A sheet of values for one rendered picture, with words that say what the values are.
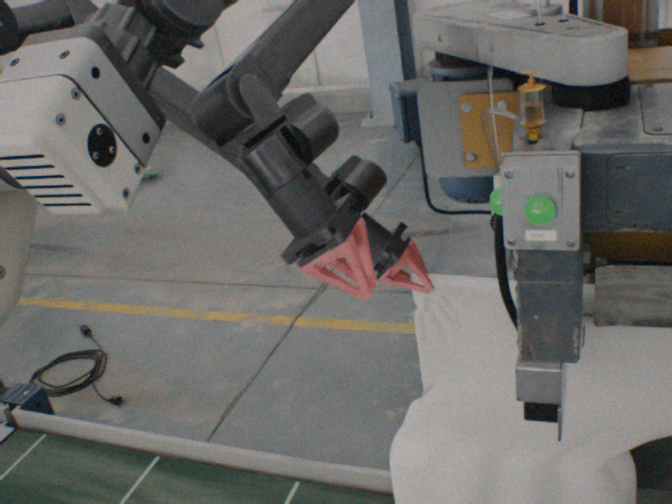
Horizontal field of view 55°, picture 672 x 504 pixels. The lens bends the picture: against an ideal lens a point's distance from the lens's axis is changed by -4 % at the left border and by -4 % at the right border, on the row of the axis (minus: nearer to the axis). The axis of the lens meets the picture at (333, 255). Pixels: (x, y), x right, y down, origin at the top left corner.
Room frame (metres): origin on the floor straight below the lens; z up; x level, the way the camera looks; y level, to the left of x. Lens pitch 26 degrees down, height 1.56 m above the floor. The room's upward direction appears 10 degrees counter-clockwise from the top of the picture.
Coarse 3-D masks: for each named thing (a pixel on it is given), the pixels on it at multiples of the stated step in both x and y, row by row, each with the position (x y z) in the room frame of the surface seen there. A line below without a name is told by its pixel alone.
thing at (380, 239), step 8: (368, 216) 0.91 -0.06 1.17; (368, 224) 0.89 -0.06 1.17; (376, 224) 0.90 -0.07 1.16; (400, 224) 0.92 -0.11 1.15; (368, 232) 0.89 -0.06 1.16; (376, 232) 0.89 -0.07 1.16; (384, 232) 0.89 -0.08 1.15; (392, 232) 0.92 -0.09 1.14; (400, 232) 0.91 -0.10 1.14; (368, 240) 0.88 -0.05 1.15; (376, 240) 0.88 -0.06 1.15; (384, 240) 0.88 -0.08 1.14; (392, 240) 0.88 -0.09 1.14; (376, 248) 0.88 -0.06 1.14; (384, 248) 0.85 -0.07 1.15; (376, 256) 0.87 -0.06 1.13; (384, 256) 0.84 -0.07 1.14; (376, 264) 0.85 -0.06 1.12
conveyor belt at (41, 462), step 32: (0, 448) 1.55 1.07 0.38; (32, 448) 1.53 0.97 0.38; (64, 448) 1.51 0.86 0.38; (96, 448) 1.48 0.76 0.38; (0, 480) 1.41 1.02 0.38; (32, 480) 1.39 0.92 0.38; (64, 480) 1.37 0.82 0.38; (96, 480) 1.35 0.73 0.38; (128, 480) 1.33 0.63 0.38; (160, 480) 1.31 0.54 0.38; (192, 480) 1.29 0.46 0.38; (224, 480) 1.27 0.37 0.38; (256, 480) 1.26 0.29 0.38; (288, 480) 1.24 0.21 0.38
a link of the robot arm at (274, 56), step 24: (312, 0) 0.84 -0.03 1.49; (336, 0) 0.87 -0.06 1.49; (288, 24) 0.79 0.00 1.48; (312, 24) 0.81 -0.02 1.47; (264, 48) 0.73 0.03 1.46; (288, 48) 0.76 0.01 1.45; (312, 48) 0.80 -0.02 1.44; (240, 72) 0.69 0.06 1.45; (264, 72) 0.71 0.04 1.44; (288, 72) 0.74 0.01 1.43; (216, 96) 0.67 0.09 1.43; (216, 120) 0.68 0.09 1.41; (240, 120) 0.67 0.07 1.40
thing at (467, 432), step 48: (480, 288) 0.83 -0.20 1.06; (432, 336) 0.87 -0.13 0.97; (480, 336) 0.84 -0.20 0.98; (624, 336) 0.75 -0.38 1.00; (432, 384) 0.88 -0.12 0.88; (480, 384) 0.84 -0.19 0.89; (576, 384) 0.77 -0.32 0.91; (624, 384) 0.74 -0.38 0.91; (432, 432) 0.82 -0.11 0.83; (480, 432) 0.79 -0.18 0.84; (528, 432) 0.76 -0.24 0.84; (576, 432) 0.74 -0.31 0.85; (624, 432) 0.71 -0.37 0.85; (432, 480) 0.79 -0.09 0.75; (480, 480) 0.75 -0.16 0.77; (528, 480) 0.71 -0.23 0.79; (576, 480) 0.70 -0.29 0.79; (624, 480) 0.70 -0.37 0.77
